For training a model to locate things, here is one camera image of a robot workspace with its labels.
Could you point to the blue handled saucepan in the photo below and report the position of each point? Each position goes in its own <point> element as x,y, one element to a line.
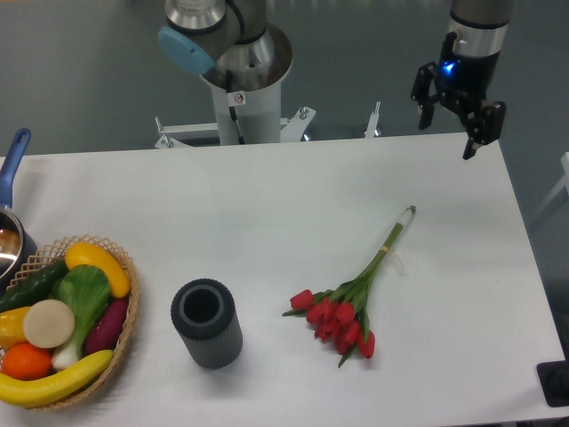
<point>16,244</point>

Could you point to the purple sweet potato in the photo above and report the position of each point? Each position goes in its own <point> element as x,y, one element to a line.
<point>105,334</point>

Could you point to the white frame at right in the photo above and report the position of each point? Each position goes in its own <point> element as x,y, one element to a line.
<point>553,201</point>

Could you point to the woven wicker basket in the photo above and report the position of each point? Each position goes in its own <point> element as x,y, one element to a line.
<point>55,252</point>

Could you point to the green bok choy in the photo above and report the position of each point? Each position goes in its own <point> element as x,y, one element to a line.
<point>85,290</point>

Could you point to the yellow banana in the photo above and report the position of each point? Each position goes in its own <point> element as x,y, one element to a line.
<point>45,391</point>

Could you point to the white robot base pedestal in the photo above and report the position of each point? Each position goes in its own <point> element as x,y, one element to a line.
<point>243,59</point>

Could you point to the green cucumber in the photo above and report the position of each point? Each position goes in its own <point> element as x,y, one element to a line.
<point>34,288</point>

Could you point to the yellow bell pepper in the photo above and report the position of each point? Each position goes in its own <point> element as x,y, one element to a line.
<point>11,327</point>

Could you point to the beige round disc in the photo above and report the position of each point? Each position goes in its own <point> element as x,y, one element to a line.
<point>48,324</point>

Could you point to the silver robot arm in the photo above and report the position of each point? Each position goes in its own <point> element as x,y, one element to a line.
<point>477,28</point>

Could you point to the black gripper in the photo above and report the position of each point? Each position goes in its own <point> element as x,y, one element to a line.
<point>461,83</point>

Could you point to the black device at edge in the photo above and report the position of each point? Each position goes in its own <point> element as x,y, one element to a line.
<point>553,378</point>

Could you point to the dark grey ribbed vase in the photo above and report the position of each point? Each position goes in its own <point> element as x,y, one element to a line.
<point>203,312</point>

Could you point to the orange fruit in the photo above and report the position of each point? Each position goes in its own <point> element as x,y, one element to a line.
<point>27,362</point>

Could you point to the red tulip bouquet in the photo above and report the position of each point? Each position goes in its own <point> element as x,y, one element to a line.
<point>341,315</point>

